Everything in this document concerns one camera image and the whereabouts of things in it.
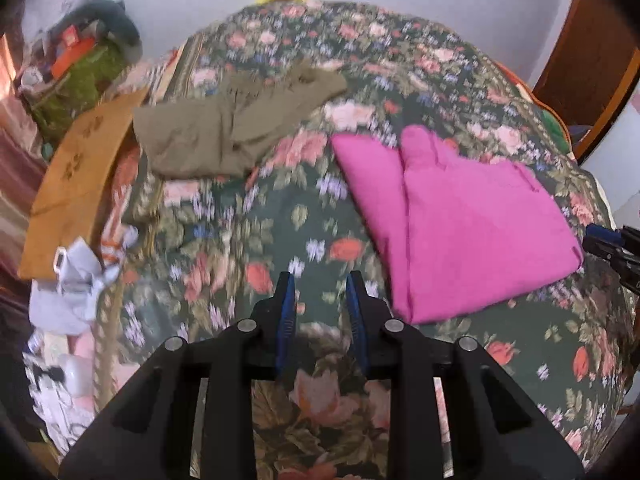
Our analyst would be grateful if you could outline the pink pants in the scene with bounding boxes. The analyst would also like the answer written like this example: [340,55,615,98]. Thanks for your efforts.
[331,125,584,324]

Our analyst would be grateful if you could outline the light grey cloth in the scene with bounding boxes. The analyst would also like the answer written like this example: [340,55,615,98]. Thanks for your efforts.
[28,229,138,336]

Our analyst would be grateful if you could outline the wooden door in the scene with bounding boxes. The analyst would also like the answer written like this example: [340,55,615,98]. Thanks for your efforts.
[534,0,639,162]

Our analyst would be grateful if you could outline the dark floral blanket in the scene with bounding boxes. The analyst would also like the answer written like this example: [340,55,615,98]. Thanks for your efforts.
[94,1,613,479]

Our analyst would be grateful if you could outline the brown wooden headboard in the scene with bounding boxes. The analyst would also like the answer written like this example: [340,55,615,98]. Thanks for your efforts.
[17,87,149,281]

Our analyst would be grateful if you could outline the pink striped curtain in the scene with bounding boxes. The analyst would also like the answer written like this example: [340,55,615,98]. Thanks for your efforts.
[1,35,47,287]

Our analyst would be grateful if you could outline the olive green pants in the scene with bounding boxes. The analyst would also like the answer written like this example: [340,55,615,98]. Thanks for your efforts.
[134,61,347,179]

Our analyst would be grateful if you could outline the green floral box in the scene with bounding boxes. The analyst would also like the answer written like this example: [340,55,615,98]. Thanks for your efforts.
[26,40,127,148]

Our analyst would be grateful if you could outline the orange box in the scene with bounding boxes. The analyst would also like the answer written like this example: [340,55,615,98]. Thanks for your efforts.
[51,25,96,79]

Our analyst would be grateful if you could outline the grey plush toy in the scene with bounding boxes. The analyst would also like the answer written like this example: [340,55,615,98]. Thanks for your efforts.
[50,0,141,48]

